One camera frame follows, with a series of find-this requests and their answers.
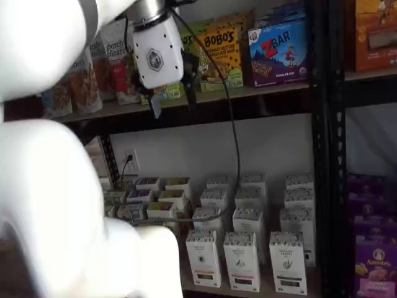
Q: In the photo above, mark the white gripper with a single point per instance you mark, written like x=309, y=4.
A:
x=158, y=56

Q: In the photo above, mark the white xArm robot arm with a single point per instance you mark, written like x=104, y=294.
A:
x=46, y=186

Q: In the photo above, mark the green Bobo's apple pie box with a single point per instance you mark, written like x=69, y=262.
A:
x=169, y=94
x=201, y=25

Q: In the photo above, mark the yellow Bobo's peanut butter box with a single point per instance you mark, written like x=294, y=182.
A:
x=217, y=46
x=242, y=18

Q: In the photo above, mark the white yellow purely elizabeth box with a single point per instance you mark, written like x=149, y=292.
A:
x=177, y=183
x=172, y=196
x=160, y=210

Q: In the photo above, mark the white box yellow strip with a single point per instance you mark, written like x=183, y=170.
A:
x=218, y=183
x=213, y=198
x=203, y=260
x=206, y=218

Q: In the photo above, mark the black metal shelf rack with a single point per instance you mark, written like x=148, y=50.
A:
x=279, y=102
x=338, y=155

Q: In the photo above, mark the blue Z Bar box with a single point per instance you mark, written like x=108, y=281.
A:
x=279, y=62
x=279, y=10

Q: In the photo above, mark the white box pink strip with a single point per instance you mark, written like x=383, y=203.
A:
x=252, y=180
x=249, y=197
x=242, y=264
x=248, y=220

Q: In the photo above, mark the white box green strip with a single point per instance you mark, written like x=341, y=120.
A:
x=288, y=267
x=299, y=181
x=296, y=220
x=298, y=198

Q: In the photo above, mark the orange snack box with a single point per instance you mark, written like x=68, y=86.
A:
x=375, y=46

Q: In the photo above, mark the purple Annie's box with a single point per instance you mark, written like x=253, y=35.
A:
x=370, y=208
x=376, y=229
x=366, y=187
x=375, y=273

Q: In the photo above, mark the red label granola bag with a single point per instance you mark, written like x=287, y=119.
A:
x=119, y=74

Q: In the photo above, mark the orange label granola bag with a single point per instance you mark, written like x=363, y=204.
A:
x=85, y=90

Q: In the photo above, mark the white wall outlet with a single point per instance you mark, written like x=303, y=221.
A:
x=131, y=153

